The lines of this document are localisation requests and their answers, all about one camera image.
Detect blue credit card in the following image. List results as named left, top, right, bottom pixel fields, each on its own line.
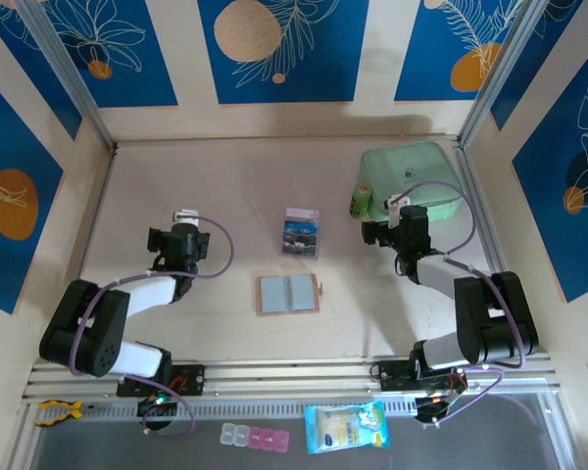
left=282, top=219, right=320, bottom=239

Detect pale pink card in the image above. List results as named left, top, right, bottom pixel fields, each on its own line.
left=284, top=207, right=320, bottom=224

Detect black credit card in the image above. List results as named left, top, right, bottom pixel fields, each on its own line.
left=279, top=233, right=320, bottom=259

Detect brown card holder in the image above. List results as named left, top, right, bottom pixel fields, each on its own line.
left=254, top=273, right=324, bottom=317

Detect small green bottle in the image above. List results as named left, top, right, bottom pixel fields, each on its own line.
left=348, top=182, right=373, bottom=218

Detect mint green zip case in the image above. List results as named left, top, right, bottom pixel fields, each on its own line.
left=361, top=141, right=463, bottom=229

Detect yellow black pliers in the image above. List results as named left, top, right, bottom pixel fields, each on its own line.
left=34, top=399, right=97, bottom=426

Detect blue white snack packet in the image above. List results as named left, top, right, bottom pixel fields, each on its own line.
left=304, top=400, right=391, bottom=455

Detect clear pink pill organizer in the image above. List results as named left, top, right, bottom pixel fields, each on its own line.
left=220, top=423, right=291, bottom=452

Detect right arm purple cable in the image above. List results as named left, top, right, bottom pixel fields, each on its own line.
left=394, top=180, right=528, bottom=427

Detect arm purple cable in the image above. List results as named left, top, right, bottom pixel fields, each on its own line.
left=71, top=216, right=236, bottom=440
left=394, top=180, right=528, bottom=427

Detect aluminium side rail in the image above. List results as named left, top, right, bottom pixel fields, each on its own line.
left=450, top=139, right=528, bottom=354

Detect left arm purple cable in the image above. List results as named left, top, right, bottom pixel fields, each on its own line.
left=71, top=216, right=236, bottom=440

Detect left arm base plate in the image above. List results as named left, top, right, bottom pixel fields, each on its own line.
left=116, top=364, right=206, bottom=397

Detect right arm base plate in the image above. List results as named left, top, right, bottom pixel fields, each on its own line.
left=377, top=359, right=466, bottom=393

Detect aluminium mounting rail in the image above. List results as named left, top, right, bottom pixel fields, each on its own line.
left=22, top=354, right=563, bottom=403

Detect grey slotted cable duct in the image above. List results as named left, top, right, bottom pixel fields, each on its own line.
left=22, top=397, right=560, bottom=425

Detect aluminium frame post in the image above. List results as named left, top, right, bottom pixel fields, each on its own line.
left=14, top=0, right=118, bottom=153
left=458, top=0, right=569, bottom=148

